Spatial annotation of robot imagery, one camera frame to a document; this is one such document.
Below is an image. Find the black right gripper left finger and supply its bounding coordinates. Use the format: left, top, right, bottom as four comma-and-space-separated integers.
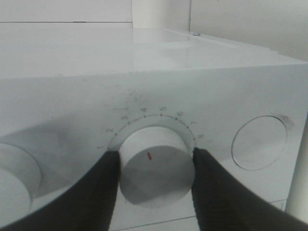
2, 151, 120, 231

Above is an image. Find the white microwave oven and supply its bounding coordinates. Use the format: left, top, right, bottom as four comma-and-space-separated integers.
0, 23, 308, 231

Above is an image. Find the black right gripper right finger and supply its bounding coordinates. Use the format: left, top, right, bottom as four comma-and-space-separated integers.
192, 148, 308, 231

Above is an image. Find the round white door button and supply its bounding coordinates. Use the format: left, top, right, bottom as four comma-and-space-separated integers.
231, 115, 288, 171

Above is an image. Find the white microwave knob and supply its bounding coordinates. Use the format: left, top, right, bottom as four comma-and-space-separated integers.
119, 127, 195, 208
0, 143, 41, 225

